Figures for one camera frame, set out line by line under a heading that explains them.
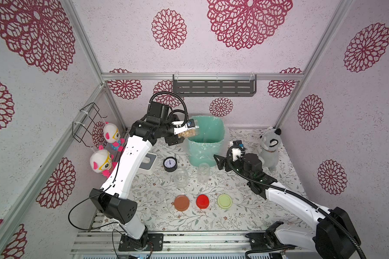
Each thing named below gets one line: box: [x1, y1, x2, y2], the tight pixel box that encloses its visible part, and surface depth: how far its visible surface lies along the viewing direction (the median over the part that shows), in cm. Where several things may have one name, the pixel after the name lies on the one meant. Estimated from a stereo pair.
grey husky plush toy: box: [257, 128, 282, 172], surface depth 94 cm
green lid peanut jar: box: [177, 118, 200, 139], surface depth 71 cm
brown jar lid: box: [173, 194, 190, 212], surface depth 87 cm
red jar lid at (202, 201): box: [195, 194, 210, 209], surface depth 87 cm
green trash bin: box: [186, 115, 226, 168], surface depth 87 cm
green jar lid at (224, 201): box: [217, 193, 233, 210], surface depth 87 cm
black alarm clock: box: [163, 156, 178, 173], surface depth 99 cm
